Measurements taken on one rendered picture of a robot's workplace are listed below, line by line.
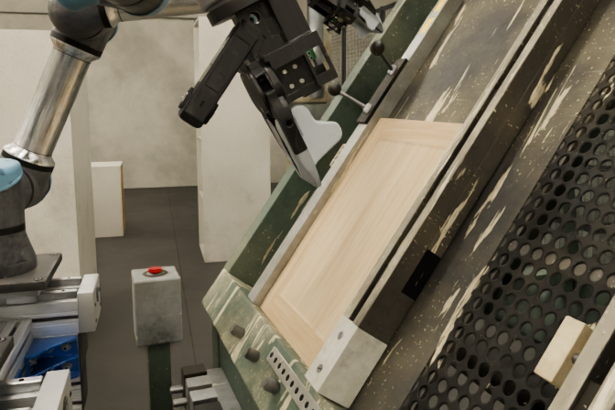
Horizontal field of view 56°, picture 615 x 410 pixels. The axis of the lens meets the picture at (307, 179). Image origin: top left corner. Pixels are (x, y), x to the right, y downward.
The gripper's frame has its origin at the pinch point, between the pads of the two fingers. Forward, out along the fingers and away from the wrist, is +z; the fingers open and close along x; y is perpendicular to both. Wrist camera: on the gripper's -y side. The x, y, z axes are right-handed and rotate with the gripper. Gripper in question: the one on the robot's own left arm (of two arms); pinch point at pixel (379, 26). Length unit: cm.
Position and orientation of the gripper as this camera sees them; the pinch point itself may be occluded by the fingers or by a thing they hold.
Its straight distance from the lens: 151.6
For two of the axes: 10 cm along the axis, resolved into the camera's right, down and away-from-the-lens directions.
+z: 8.0, 4.6, 3.8
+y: -2.0, 8.1, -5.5
